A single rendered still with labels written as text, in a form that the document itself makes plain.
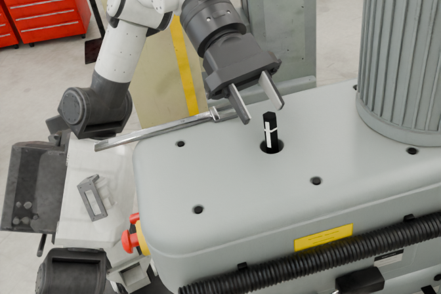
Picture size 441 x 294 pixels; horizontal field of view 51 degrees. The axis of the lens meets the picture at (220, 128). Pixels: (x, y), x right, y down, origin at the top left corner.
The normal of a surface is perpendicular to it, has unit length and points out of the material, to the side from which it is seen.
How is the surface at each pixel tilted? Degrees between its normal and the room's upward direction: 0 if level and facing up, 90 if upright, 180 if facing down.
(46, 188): 58
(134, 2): 71
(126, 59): 89
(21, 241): 0
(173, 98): 90
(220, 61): 30
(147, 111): 90
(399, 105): 90
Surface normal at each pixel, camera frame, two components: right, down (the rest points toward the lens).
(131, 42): 0.32, 0.56
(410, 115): -0.47, 0.61
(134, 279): 0.08, -0.43
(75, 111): -0.61, 0.12
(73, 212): 0.29, 0.04
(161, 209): -0.13, -0.76
